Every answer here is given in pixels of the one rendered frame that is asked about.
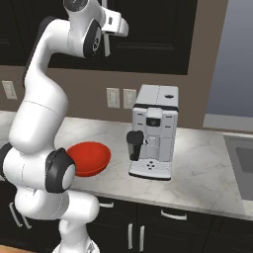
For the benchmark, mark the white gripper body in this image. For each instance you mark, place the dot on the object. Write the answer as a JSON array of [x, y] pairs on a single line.
[[122, 29]]

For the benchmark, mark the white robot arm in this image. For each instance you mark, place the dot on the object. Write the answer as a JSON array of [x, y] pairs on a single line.
[[39, 125]]

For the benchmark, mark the red bowl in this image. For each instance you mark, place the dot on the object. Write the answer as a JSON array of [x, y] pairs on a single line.
[[89, 158]]

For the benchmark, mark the black base cabinet door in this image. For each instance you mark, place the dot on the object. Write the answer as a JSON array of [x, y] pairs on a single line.
[[234, 235], [8, 234], [174, 240], [110, 234]]

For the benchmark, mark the white coffee machine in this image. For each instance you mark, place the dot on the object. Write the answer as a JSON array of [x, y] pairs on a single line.
[[157, 138]]

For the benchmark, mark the black drawer front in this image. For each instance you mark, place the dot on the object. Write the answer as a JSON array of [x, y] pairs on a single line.
[[197, 220], [123, 207]]

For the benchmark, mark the steel sink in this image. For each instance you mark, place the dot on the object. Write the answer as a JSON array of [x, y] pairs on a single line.
[[242, 164]]

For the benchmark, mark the black wall cabinet door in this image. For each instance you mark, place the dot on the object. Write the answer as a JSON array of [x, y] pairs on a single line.
[[13, 39], [154, 36]]

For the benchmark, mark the white wall outlet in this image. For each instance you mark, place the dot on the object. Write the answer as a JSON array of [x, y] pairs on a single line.
[[9, 89], [129, 99], [113, 97]]

